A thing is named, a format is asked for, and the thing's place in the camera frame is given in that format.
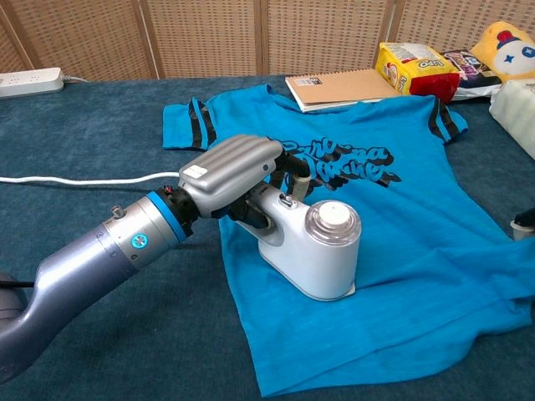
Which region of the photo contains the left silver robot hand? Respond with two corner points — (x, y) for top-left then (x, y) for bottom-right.
(177, 134), (313, 231)

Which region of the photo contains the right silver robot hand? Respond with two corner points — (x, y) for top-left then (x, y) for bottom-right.
(510, 210), (535, 243)

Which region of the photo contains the blue Carolina Panthers t-shirt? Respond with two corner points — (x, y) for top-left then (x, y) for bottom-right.
(161, 84), (535, 398)

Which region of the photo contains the white handheld garment steamer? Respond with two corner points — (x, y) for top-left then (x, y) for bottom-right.
(232, 182), (363, 302)

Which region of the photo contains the long white tissue pack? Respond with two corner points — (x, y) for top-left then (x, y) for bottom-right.
(488, 79), (535, 162)

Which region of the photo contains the dark teal table cloth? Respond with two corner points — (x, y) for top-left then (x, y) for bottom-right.
(0, 74), (535, 401)

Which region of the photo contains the wicker folding screen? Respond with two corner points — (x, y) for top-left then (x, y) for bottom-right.
(0, 0), (535, 84)

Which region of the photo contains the kraft spiral notebook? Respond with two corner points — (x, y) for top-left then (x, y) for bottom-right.
(284, 67), (403, 114)

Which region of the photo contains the black snack packet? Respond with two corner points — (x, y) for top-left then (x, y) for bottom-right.
(441, 48), (503, 102)

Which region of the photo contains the yellow plush toy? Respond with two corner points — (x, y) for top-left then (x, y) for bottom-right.
(469, 21), (535, 85)

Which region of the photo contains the yellow snack bag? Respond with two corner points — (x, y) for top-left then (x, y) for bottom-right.
(374, 41), (461, 105)

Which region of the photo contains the white power strip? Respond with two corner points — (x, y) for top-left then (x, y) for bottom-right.
(0, 67), (66, 99)

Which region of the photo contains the white power cord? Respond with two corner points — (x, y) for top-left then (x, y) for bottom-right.
(0, 170), (181, 187)

